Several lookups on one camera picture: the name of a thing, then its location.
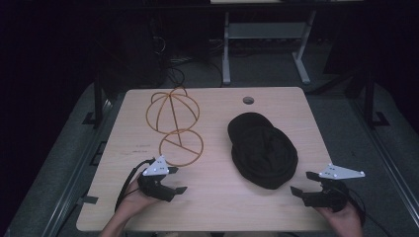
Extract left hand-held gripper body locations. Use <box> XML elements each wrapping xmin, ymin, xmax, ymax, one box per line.
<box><xmin>136</xmin><ymin>155</ymin><xmax>176</xmax><ymax>203</ymax></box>

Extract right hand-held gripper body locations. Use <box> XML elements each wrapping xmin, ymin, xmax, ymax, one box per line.
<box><xmin>303</xmin><ymin>163</ymin><xmax>367</xmax><ymax>213</ymax></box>

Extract black hat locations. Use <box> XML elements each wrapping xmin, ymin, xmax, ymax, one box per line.
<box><xmin>226</xmin><ymin>112</ymin><xmax>299</xmax><ymax>191</ymax></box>

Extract orange wire hat stand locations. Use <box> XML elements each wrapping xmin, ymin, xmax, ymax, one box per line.
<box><xmin>145</xmin><ymin>86</ymin><xmax>205</xmax><ymax>168</ymax></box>

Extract person's right hand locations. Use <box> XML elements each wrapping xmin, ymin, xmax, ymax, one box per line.
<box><xmin>314</xmin><ymin>199</ymin><xmax>364</xmax><ymax>237</ymax></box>

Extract person's left hand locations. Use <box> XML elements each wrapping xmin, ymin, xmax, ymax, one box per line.
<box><xmin>116</xmin><ymin>179</ymin><xmax>163</xmax><ymax>217</ymax></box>

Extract grey tape strip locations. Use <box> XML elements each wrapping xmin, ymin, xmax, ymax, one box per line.
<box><xmin>76</xmin><ymin>195</ymin><xmax>100</xmax><ymax>205</ymax></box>

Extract black metal stand post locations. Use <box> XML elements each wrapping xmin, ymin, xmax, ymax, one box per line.
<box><xmin>82</xmin><ymin>70</ymin><xmax>105</xmax><ymax>130</ymax></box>
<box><xmin>362</xmin><ymin>65</ymin><xmax>391</xmax><ymax>128</ymax></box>

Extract black floor cables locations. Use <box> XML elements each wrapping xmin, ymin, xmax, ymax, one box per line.
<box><xmin>154</xmin><ymin>19</ymin><xmax>223</xmax><ymax>88</ymax></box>

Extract grey metal desk frame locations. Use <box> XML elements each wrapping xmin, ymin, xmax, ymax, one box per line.
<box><xmin>221</xmin><ymin>9</ymin><xmax>317</xmax><ymax>86</ymax></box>

